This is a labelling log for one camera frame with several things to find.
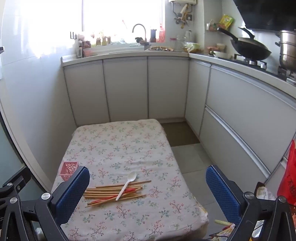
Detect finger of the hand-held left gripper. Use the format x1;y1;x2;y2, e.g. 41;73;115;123
0;166;31;198

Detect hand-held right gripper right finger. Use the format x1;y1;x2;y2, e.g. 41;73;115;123
205;165;296;241

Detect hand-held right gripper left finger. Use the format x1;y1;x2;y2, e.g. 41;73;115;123
0;166;90;241

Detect pink lattice utensil holder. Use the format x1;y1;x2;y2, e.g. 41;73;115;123
60;161;80;181

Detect pile of wooden chopsticks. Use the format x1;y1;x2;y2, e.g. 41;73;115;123
84;180;152;208

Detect red plastic spoon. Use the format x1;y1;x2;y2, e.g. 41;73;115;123
99;188;137;201

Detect white plastic spoon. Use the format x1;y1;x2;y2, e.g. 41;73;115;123
115;171;137;201

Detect white paper bag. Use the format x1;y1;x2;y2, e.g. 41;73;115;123
254;183;278;200

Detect red plastic bag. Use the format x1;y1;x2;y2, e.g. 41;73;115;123
277;139;296;204

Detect floral tablecloth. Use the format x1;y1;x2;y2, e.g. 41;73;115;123
50;119;210;241

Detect brown floor mat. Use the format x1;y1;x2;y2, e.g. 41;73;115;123
161;122;200;147

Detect white cabinet door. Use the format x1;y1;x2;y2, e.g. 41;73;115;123
63;60;110;127
184;60;212;137
147;56;190;119
102;58;149;122

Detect black gas stove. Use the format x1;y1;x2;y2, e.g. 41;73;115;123
228;54;296;87

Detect pink dish rack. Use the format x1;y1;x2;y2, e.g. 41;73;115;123
79;40;97;57

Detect stack of small bowls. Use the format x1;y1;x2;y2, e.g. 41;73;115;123
207;44;226;52

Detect black wok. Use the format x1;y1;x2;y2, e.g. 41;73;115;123
217;27;272;61

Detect bag of green vegetables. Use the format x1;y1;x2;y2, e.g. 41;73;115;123
181;42;201;53

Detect small windowsill bottles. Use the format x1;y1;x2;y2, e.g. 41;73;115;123
96;32;111;46

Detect clear glass jar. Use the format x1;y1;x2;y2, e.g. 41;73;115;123
170;37;183;51

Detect steel steamer pot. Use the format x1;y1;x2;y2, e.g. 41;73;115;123
275;30;296;70

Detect red bottle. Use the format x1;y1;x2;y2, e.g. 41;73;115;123
158;23;166;42

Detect yellow snack bag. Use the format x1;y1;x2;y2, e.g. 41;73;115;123
218;14;234;30

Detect metal kitchen faucet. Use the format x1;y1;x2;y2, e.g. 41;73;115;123
132;24;152;50

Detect hanging kitchen tools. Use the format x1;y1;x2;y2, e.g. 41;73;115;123
174;5;193;29

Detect bright kitchen window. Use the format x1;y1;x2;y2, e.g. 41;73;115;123
82;0;166;45

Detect black range hood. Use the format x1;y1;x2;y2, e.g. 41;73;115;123
232;0;296;32

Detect white water heater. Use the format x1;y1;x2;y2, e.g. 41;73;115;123
168;0;197;5

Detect wall shelf with condiments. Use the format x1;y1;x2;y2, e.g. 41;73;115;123
206;20;232;33

